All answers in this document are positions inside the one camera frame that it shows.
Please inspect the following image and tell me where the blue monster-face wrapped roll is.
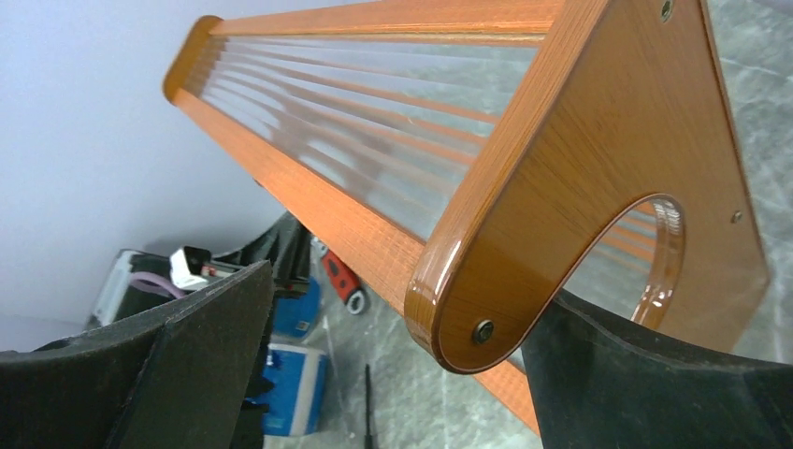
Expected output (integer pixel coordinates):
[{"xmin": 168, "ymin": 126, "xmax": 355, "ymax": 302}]
[{"xmin": 250, "ymin": 342, "xmax": 329, "ymax": 437}]

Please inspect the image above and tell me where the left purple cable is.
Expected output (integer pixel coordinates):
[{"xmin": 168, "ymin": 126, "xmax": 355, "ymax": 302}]
[{"xmin": 128, "ymin": 271, "xmax": 187, "ymax": 300}]

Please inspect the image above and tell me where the black orange screwdriver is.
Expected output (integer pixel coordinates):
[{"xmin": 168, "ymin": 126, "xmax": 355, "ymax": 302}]
[{"xmin": 364, "ymin": 364, "xmax": 375, "ymax": 449}]

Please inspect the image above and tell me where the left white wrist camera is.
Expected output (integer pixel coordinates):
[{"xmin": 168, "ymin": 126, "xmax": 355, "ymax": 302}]
[{"xmin": 168, "ymin": 246, "xmax": 242, "ymax": 292}]

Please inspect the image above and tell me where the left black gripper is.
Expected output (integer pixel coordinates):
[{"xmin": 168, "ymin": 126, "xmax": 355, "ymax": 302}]
[{"xmin": 213, "ymin": 212, "xmax": 312, "ymax": 295}]

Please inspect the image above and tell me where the blue wrapped roll upright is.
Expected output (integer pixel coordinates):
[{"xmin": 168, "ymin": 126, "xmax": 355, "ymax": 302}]
[{"xmin": 273, "ymin": 277, "xmax": 322, "ymax": 340}]

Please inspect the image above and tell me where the red adjustable wrench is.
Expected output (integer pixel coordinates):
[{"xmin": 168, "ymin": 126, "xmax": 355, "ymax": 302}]
[{"xmin": 311, "ymin": 236, "xmax": 368, "ymax": 315}]

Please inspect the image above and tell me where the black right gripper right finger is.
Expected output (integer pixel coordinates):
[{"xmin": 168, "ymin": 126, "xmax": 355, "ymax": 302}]
[{"xmin": 521, "ymin": 291, "xmax": 792, "ymax": 448}]

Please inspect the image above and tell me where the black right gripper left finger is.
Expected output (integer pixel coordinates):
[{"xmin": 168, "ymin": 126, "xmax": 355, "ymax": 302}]
[{"xmin": 1, "ymin": 262, "xmax": 273, "ymax": 448}]

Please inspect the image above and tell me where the orange wooden shelf rack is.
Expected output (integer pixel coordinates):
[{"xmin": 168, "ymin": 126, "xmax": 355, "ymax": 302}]
[{"xmin": 163, "ymin": 1, "xmax": 769, "ymax": 434}]

